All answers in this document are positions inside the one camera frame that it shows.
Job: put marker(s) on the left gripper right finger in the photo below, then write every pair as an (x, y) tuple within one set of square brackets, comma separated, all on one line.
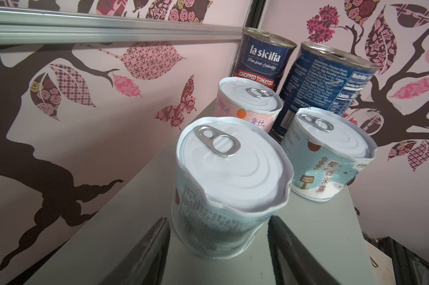
[(292, 262)]

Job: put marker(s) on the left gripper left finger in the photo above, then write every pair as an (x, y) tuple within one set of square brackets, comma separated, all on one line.
[(145, 263)]

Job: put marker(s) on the teal can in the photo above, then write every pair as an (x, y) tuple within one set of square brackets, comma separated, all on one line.
[(231, 177), (326, 151)]

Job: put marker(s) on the pink can white lid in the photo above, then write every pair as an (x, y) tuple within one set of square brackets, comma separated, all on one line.
[(248, 100)]

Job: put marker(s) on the blue label tall can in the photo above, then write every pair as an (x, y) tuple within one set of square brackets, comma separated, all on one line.
[(322, 77)]

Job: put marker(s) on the la sicilia tomato can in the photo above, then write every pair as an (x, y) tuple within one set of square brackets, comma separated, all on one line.
[(263, 57)]

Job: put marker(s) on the grey metal cabinet box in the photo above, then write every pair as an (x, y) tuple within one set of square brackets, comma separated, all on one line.
[(330, 231)]

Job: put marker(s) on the black mounting rail base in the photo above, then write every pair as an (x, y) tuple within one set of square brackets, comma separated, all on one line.
[(408, 267)]

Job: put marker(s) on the aluminium rail back wall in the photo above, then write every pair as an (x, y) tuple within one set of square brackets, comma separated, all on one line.
[(20, 26)]

